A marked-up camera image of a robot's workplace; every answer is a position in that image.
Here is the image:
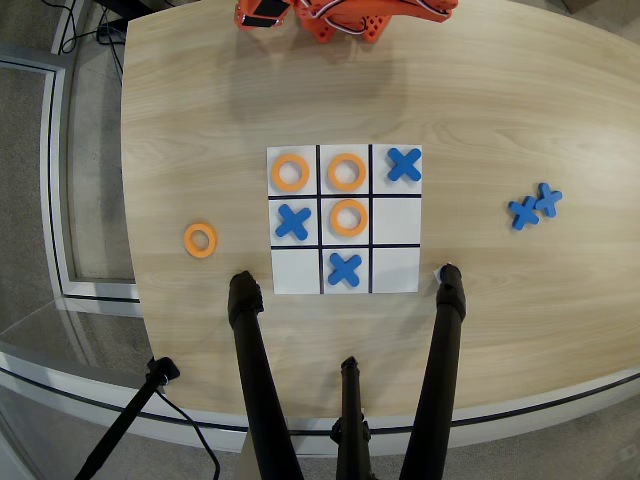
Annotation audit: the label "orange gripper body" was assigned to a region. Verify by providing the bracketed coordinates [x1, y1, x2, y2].
[233, 0, 293, 32]

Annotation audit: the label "orange foam ring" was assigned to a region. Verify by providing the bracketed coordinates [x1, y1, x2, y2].
[327, 152, 368, 192]
[183, 221, 219, 259]
[329, 198, 370, 238]
[270, 153, 311, 193]

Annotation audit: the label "blue foam cross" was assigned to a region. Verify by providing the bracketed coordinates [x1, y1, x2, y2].
[327, 252, 363, 289]
[274, 203, 313, 241]
[507, 195, 541, 232]
[533, 182, 564, 219]
[386, 147, 424, 183]

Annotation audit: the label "white tic-tac-toe grid board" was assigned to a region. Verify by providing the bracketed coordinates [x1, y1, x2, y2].
[265, 143, 424, 296]

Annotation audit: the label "thin black tripod leg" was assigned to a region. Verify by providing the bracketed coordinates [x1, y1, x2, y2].
[329, 355, 374, 480]

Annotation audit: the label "black stand pole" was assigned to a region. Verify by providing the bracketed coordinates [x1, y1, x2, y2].
[73, 356, 182, 480]

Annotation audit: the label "black floor cables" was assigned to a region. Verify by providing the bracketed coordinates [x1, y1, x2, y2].
[58, 0, 127, 77]

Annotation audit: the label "grey metal panel frame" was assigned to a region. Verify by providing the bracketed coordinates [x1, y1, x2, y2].
[0, 47, 142, 304]

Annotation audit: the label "black stand cable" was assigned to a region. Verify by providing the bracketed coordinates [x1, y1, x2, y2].
[153, 388, 222, 480]

